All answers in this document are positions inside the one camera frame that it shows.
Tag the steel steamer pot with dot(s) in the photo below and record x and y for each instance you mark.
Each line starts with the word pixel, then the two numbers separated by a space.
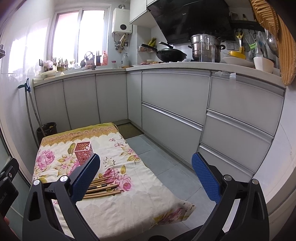
pixel 206 48

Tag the black range hood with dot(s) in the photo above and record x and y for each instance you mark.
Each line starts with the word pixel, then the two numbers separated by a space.
pixel 179 20

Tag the woven wicker basket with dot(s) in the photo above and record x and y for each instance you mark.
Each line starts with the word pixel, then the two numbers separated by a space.
pixel 269 19

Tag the brown floor mat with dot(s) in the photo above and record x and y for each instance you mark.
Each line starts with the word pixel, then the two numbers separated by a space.
pixel 128 130

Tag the white plate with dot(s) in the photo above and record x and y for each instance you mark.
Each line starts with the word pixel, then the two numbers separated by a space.
pixel 237 61

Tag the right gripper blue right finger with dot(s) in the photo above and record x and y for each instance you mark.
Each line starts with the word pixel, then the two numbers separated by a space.
pixel 240 212

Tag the white ceramic cup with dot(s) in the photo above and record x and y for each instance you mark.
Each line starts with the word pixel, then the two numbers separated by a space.
pixel 263 64

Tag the yellow bowl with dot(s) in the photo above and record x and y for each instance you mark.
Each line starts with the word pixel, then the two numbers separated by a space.
pixel 237 54

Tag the black wok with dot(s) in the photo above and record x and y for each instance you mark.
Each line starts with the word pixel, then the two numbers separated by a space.
pixel 168 54

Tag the pink perforated utensil holder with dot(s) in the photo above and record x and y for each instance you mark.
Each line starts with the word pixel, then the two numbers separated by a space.
pixel 83 151

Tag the black trash bin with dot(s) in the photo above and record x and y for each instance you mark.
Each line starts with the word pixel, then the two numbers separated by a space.
pixel 48 128

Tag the floral tablecloth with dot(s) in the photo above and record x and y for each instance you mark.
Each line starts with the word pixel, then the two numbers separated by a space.
pixel 137 202

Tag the white water heater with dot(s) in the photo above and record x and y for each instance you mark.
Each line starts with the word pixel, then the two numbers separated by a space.
pixel 121 21

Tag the white electric kettle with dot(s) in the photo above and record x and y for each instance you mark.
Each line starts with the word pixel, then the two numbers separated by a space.
pixel 125 61

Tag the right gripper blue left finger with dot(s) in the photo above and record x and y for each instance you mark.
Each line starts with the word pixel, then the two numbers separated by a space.
pixel 40 221

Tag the red bottle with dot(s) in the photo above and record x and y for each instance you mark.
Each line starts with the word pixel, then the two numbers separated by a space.
pixel 105 58

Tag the yellow scissors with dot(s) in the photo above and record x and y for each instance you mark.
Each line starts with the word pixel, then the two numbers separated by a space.
pixel 239 35

